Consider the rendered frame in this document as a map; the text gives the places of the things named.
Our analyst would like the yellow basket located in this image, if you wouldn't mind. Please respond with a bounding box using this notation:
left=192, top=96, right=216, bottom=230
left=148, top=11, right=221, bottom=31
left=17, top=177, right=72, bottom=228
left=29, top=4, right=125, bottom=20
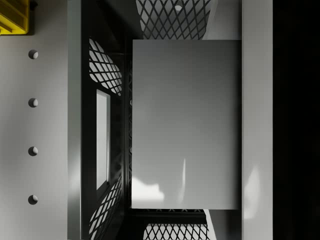
left=0, top=0, right=31, bottom=36

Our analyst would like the grey cube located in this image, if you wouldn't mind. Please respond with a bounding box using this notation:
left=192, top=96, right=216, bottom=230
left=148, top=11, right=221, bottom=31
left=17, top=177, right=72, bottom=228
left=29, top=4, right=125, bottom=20
left=131, top=39, right=243, bottom=211

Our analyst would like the dark grey basket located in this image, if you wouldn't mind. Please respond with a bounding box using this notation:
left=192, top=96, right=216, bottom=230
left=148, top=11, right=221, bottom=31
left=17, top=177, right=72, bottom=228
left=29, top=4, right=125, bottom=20
left=66, top=0, right=213, bottom=240

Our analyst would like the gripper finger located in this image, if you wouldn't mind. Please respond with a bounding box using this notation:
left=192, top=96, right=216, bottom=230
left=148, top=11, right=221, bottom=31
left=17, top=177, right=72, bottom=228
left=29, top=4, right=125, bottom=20
left=203, top=209, right=243, bottom=240
left=205, top=0, right=243, bottom=41

